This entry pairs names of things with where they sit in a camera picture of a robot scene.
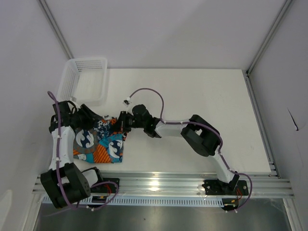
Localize blue orange patterned shorts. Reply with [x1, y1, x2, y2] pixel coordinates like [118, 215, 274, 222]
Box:
[73, 116, 127, 164]

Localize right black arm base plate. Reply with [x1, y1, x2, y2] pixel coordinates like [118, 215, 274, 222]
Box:
[202, 180, 249, 196]

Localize aluminium mounting rail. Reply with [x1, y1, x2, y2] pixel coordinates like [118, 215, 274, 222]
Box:
[32, 170, 295, 199]

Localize white plastic basket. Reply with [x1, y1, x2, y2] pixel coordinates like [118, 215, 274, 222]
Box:
[56, 57, 108, 106]

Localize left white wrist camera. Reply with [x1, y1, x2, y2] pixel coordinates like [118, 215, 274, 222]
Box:
[70, 97, 80, 109]

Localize aluminium frame post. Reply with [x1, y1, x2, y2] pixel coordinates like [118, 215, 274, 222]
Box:
[245, 0, 295, 75]
[37, 0, 74, 60]

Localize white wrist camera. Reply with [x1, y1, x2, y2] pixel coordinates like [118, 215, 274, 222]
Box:
[123, 97, 131, 107]
[70, 97, 80, 109]

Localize left aluminium frame post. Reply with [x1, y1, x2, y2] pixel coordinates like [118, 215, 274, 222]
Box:
[37, 0, 74, 60]

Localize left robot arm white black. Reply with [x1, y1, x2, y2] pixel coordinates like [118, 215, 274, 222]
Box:
[40, 101, 103, 208]

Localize white slotted cable duct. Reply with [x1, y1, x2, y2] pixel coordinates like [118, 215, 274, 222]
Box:
[42, 195, 224, 207]

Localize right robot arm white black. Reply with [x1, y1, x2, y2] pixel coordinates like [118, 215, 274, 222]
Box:
[113, 104, 239, 192]

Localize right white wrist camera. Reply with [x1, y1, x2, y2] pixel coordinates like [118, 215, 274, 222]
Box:
[123, 97, 131, 107]

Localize right aluminium frame post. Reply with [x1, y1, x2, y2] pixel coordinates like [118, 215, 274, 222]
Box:
[245, 0, 295, 75]

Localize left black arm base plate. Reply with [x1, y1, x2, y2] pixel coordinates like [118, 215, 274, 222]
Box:
[91, 178, 120, 194]

